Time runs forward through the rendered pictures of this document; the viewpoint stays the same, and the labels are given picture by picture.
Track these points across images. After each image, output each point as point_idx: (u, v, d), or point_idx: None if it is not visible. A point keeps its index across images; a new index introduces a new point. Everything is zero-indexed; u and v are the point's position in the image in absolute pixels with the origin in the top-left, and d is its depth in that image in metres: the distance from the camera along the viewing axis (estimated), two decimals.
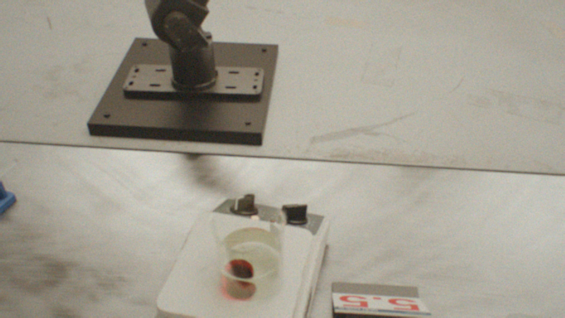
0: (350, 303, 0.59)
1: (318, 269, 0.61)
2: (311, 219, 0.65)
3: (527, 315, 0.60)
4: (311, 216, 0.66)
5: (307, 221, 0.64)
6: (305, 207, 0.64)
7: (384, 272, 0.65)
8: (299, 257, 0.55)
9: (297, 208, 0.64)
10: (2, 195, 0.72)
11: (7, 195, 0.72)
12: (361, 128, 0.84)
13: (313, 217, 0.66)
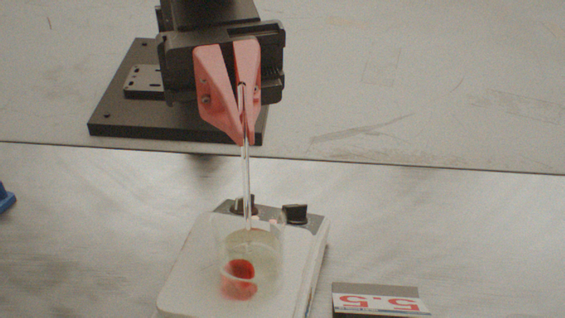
0: (350, 303, 0.59)
1: (318, 269, 0.61)
2: (311, 219, 0.65)
3: (527, 315, 0.60)
4: (311, 216, 0.66)
5: (307, 221, 0.64)
6: (305, 207, 0.64)
7: (384, 272, 0.65)
8: (299, 257, 0.55)
9: (297, 208, 0.64)
10: (2, 195, 0.72)
11: (7, 195, 0.72)
12: (361, 128, 0.84)
13: (313, 217, 0.66)
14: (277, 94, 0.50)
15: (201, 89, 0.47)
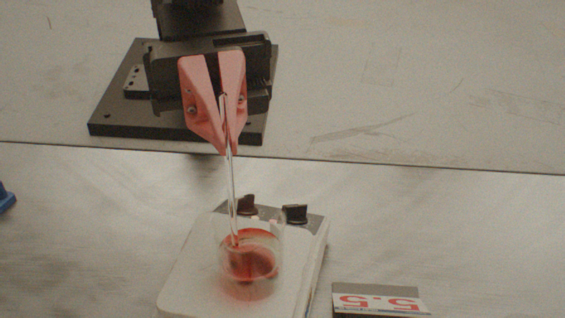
0: (350, 303, 0.59)
1: (318, 269, 0.61)
2: (311, 219, 0.65)
3: (527, 315, 0.60)
4: (311, 216, 0.66)
5: (307, 221, 0.64)
6: (305, 207, 0.64)
7: (384, 272, 0.65)
8: (299, 257, 0.55)
9: (297, 208, 0.64)
10: (2, 195, 0.72)
11: (7, 195, 0.72)
12: (361, 128, 0.84)
13: (313, 217, 0.66)
14: (263, 105, 0.50)
15: (186, 100, 0.47)
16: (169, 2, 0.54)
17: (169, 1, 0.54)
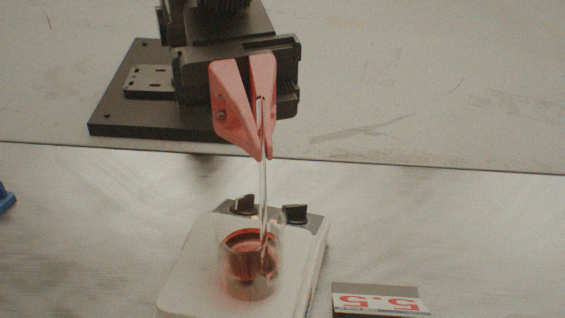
0: (350, 303, 0.59)
1: (318, 269, 0.61)
2: (311, 219, 0.65)
3: (527, 315, 0.60)
4: (311, 216, 0.66)
5: (307, 221, 0.64)
6: (305, 207, 0.64)
7: (384, 272, 0.65)
8: (299, 257, 0.55)
9: (297, 208, 0.64)
10: (2, 195, 0.72)
11: (7, 195, 0.72)
12: (361, 128, 0.84)
13: (313, 217, 0.66)
14: (292, 109, 0.49)
15: (216, 105, 0.46)
16: (192, 6, 0.53)
17: (192, 5, 0.53)
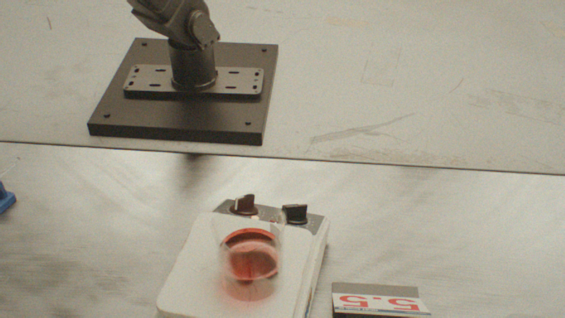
0: (350, 303, 0.59)
1: (318, 269, 0.61)
2: (311, 219, 0.65)
3: (527, 315, 0.60)
4: (311, 216, 0.66)
5: (307, 221, 0.64)
6: (305, 207, 0.64)
7: (384, 272, 0.65)
8: (299, 257, 0.55)
9: (297, 208, 0.64)
10: (2, 195, 0.72)
11: (7, 195, 0.72)
12: (361, 128, 0.84)
13: (313, 217, 0.66)
14: None
15: None
16: None
17: None
